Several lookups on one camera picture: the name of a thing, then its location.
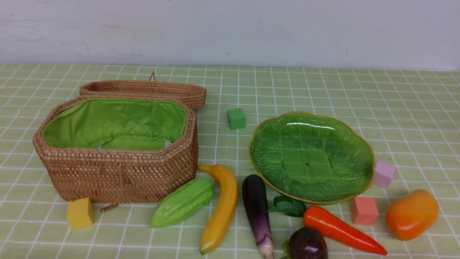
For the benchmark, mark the purple toy eggplant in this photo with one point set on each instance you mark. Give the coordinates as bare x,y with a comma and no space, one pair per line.
256,207

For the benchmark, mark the green bitter gourd toy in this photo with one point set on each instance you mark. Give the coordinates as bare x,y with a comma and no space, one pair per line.
182,203

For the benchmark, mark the yellow toy banana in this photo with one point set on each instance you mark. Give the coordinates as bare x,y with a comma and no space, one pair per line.
225,210

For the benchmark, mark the orange toy carrot green leaves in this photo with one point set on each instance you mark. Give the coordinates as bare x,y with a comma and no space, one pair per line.
327,224

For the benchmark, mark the dark purple toy mangosteen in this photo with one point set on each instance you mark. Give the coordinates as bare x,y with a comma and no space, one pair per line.
305,243

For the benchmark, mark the orange toy mango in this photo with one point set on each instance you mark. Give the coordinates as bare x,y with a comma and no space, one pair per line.
410,216

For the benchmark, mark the green foam cube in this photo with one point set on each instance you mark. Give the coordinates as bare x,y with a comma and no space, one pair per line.
236,118

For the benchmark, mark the woven wicker basket lid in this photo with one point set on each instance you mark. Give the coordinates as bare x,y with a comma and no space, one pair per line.
189,94

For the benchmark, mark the green leaf-shaped glass plate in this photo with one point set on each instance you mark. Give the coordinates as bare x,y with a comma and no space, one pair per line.
310,158

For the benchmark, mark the woven wicker basket green lining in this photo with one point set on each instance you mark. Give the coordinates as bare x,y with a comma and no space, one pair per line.
111,149

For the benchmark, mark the coral red foam cube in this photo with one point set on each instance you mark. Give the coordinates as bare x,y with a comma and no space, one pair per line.
363,210

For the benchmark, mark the pink foam cube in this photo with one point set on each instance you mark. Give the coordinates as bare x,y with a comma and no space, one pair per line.
384,173

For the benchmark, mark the yellow foam cube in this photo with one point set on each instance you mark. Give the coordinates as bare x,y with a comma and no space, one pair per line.
80,213

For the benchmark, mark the green checked tablecloth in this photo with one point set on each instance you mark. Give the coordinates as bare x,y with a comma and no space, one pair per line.
409,118

